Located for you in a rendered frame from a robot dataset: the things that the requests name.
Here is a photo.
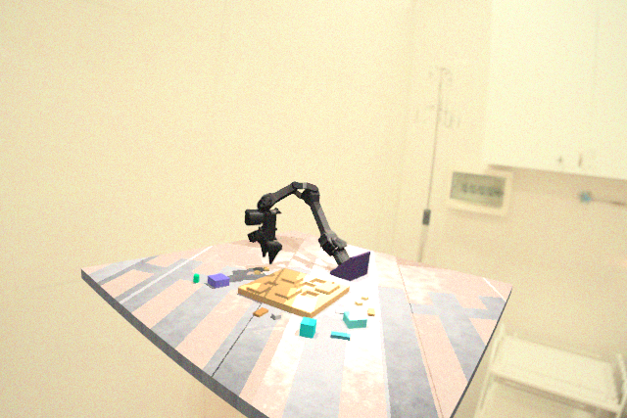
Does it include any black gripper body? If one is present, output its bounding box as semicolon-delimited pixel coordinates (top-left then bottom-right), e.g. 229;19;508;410
259;225;282;251

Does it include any small orange flat bar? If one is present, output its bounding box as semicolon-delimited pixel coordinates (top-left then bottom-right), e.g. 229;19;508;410
253;307;268;317

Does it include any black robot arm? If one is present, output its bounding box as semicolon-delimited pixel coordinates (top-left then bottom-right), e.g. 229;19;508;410
244;181;350;266

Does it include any cyan cube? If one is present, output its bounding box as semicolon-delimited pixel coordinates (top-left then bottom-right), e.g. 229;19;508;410
299;317;316;338

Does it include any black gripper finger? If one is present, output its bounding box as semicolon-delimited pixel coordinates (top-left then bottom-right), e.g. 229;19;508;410
258;240;267;257
267;251;280;265

